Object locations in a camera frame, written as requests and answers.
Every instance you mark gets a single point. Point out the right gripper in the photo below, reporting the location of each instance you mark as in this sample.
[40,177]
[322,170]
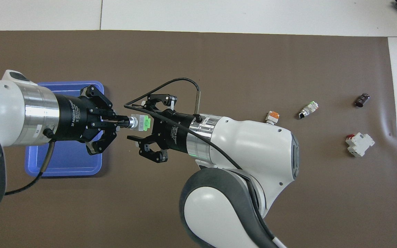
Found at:
[174,131]

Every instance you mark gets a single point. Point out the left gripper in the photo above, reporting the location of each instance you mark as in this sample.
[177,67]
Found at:
[72,119]

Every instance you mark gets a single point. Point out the silver switch with green end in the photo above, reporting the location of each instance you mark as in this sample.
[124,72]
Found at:
[136,123]

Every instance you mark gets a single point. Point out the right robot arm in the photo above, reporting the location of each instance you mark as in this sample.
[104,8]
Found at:
[253,144]

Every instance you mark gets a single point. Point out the blue plastic tray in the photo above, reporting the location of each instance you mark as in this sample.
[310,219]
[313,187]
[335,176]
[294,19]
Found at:
[64,162]

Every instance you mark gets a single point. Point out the white connector with orange lever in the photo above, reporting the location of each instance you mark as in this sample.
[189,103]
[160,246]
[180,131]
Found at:
[272,117]

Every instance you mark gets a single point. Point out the white breaker with red part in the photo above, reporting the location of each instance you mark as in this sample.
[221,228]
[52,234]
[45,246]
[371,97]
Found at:
[359,144]

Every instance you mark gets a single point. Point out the dark cylindrical component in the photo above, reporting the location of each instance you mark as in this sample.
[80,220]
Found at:
[362,100]

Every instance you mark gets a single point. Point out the small switch with green end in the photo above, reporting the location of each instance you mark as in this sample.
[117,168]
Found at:
[308,110]

